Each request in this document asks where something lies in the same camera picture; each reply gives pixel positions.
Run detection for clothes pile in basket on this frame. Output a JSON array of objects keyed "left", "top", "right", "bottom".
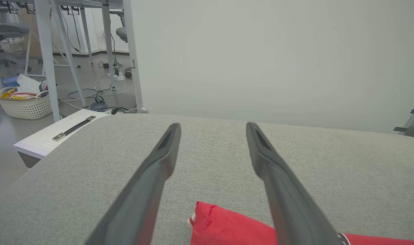
[{"left": 0, "top": 75, "right": 50, "bottom": 101}]

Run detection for grey office chair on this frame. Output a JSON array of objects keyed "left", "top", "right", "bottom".
[
  {"left": 0, "top": 7, "right": 32, "bottom": 72},
  {"left": 109, "top": 9, "right": 133, "bottom": 79}
]

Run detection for red and white jersey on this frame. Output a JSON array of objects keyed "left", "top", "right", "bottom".
[{"left": 187, "top": 200, "right": 414, "bottom": 245}]

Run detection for white partition panel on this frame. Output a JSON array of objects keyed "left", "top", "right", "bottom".
[{"left": 123, "top": 0, "right": 414, "bottom": 135}]

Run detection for white metal desk frame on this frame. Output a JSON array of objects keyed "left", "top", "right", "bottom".
[{"left": 0, "top": 0, "right": 126, "bottom": 123}]

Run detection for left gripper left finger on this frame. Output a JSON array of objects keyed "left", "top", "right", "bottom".
[{"left": 85, "top": 122, "right": 182, "bottom": 245}]

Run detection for small white power strip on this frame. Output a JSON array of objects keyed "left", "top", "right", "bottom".
[{"left": 107, "top": 71, "right": 126, "bottom": 82}]

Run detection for cream woven laundry basket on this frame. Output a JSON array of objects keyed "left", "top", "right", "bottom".
[{"left": 0, "top": 86, "right": 53, "bottom": 120}]

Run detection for white box with black handle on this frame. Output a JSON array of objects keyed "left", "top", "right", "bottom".
[{"left": 13, "top": 109, "right": 111, "bottom": 169}]

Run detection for white floor cable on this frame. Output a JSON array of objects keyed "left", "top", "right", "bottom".
[{"left": 59, "top": 73, "right": 135, "bottom": 110}]

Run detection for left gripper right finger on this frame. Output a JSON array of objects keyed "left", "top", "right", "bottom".
[{"left": 245, "top": 121, "right": 344, "bottom": 245}]

